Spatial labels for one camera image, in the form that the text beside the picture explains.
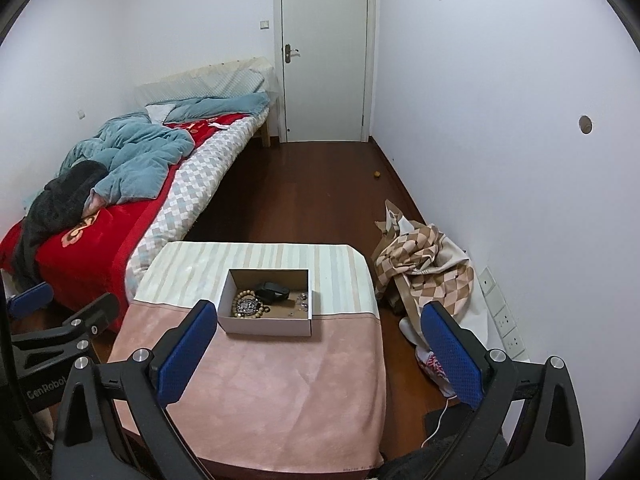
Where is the dark grey cloth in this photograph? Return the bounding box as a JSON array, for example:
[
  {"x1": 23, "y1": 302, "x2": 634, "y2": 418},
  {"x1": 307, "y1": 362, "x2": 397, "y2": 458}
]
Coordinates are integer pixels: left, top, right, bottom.
[{"x1": 10, "y1": 160, "x2": 108, "y2": 276}]

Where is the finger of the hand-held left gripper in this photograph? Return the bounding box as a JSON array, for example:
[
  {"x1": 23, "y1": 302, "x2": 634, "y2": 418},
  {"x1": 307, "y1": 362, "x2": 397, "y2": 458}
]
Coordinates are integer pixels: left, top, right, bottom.
[
  {"x1": 9, "y1": 281, "x2": 55, "y2": 317},
  {"x1": 10, "y1": 292, "x2": 121, "y2": 361}
]

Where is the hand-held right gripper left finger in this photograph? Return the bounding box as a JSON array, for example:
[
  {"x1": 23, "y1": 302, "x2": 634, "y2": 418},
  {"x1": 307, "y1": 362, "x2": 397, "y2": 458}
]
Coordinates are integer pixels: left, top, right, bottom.
[{"x1": 51, "y1": 299, "x2": 219, "y2": 480}]

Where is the beige checkered cloth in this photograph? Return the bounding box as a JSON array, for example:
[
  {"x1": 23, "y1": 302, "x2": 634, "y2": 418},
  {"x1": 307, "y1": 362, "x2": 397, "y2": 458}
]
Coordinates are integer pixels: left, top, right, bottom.
[{"x1": 375, "y1": 199, "x2": 475, "y2": 321}]

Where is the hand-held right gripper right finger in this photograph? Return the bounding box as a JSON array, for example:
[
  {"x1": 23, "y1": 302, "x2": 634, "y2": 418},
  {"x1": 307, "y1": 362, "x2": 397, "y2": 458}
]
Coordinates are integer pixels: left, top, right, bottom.
[{"x1": 420, "y1": 301, "x2": 587, "y2": 480}]

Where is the table with striped pink cloth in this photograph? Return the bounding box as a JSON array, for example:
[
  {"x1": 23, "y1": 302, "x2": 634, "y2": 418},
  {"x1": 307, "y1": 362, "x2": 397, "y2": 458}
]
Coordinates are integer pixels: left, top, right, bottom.
[{"x1": 107, "y1": 241, "x2": 388, "y2": 468}]

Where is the pale pillow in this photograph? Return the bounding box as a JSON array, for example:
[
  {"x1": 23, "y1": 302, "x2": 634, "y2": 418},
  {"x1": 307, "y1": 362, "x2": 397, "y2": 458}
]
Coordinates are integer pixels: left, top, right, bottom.
[{"x1": 135, "y1": 67, "x2": 266, "y2": 107}]

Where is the wooden bead bracelet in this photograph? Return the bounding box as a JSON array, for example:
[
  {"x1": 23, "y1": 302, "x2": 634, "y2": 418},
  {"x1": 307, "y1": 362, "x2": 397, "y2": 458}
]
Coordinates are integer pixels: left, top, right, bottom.
[{"x1": 231, "y1": 287, "x2": 271, "y2": 319}]

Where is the blue quilt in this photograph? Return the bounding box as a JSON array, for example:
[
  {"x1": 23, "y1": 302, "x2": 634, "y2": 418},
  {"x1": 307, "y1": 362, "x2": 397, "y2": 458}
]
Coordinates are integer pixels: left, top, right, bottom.
[{"x1": 52, "y1": 92, "x2": 271, "y2": 206}]

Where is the white cardboard box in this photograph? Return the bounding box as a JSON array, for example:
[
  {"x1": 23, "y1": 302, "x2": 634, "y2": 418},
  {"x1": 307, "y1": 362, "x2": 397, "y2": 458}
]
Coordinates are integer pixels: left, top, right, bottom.
[{"x1": 216, "y1": 268, "x2": 314, "y2": 337}]

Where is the white door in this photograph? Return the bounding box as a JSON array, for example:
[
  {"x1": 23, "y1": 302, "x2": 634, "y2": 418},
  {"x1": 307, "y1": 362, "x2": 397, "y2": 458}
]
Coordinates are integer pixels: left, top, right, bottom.
[{"x1": 274, "y1": 0, "x2": 377, "y2": 144}]

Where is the black smart band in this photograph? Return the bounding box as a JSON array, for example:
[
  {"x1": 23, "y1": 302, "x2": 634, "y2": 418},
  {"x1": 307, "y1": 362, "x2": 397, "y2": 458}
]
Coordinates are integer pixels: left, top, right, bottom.
[{"x1": 256, "y1": 282, "x2": 290, "y2": 305}]

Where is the checked bed sheet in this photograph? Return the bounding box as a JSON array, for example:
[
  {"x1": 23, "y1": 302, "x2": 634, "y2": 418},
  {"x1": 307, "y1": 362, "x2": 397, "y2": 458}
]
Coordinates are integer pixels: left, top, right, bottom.
[{"x1": 125, "y1": 120, "x2": 273, "y2": 293}]

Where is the bed with red blanket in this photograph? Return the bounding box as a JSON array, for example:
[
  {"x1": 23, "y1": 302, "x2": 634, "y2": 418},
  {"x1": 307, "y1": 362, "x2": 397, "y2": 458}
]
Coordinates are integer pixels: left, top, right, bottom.
[{"x1": 0, "y1": 112, "x2": 251, "y2": 333}]

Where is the white cable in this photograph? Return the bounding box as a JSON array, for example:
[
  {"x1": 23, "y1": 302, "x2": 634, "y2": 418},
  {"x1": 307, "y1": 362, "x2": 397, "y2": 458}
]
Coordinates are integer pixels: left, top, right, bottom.
[{"x1": 421, "y1": 395, "x2": 458, "y2": 448}]

